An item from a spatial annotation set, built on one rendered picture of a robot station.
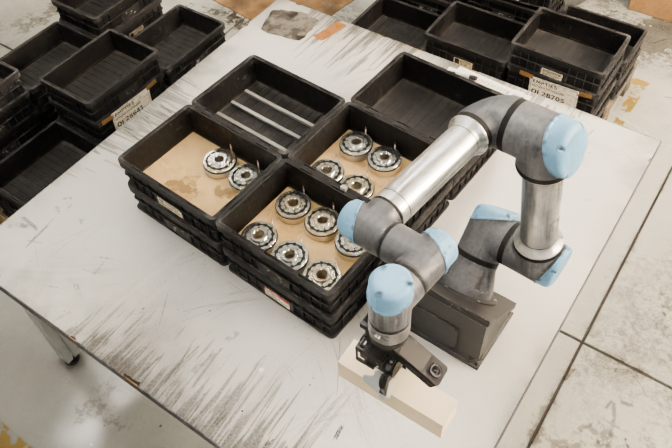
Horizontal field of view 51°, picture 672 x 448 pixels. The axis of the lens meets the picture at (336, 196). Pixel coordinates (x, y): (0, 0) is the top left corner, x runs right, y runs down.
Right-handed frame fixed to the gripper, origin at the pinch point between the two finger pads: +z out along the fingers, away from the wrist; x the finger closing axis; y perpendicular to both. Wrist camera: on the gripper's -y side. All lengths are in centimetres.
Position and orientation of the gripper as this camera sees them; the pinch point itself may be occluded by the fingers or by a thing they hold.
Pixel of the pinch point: (396, 384)
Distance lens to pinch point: 144.5
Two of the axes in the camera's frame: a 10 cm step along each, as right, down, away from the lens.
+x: -5.7, 6.4, -5.2
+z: 0.4, 6.5, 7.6
